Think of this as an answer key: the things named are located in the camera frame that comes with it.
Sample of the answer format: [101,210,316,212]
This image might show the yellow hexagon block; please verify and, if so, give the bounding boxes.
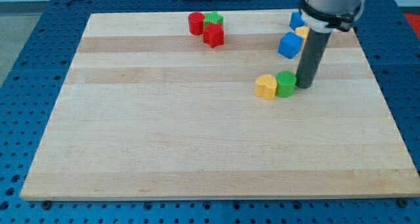
[295,26,310,50]

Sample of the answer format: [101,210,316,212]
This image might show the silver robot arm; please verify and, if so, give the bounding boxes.
[299,0,366,34]

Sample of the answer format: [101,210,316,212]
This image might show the yellow heart block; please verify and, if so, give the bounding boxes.
[254,74,278,100]

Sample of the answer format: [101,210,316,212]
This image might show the wooden board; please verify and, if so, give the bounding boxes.
[20,10,419,201]

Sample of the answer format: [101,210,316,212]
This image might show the red star block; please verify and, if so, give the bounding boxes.
[203,22,224,48]

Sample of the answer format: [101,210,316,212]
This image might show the green cylinder block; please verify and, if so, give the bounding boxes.
[276,71,297,98]

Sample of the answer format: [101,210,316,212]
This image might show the red cylinder block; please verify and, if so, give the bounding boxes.
[188,12,205,35]

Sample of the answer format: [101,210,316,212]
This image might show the green star block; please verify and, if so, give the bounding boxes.
[203,11,224,28]

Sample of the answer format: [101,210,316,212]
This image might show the blue cube block front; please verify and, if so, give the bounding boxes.
[278,32,304,59]

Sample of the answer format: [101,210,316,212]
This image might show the blue block rear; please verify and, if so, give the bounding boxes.
[289,12,305,30]

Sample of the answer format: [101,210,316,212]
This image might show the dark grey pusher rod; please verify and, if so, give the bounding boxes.
[295,29,331,89]

